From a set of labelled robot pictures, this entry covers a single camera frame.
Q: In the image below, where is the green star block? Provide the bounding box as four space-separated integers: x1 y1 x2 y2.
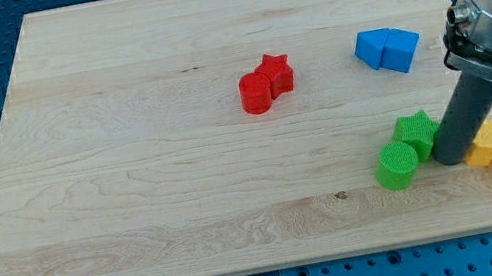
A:
392 110 440 163

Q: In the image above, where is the red star block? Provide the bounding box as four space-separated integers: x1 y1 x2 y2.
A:
254 54 295 100

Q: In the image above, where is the red cylinder block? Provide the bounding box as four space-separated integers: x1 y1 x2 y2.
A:
238 72 273 115

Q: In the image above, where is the wooden board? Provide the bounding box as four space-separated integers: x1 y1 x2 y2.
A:
0 0 492 276

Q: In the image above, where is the green cylinder block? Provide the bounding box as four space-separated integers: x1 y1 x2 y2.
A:
375 141 420 191

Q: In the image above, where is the blue triangular block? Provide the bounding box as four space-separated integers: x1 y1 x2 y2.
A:
354 28 390 70

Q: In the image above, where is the blue cube block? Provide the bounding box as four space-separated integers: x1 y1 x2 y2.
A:
380 29 419 73

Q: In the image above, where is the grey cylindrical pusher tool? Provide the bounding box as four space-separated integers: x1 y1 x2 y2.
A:
433 72 492 166

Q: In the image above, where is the yellow hexagon block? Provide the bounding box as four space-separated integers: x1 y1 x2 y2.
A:
463 119 492 167

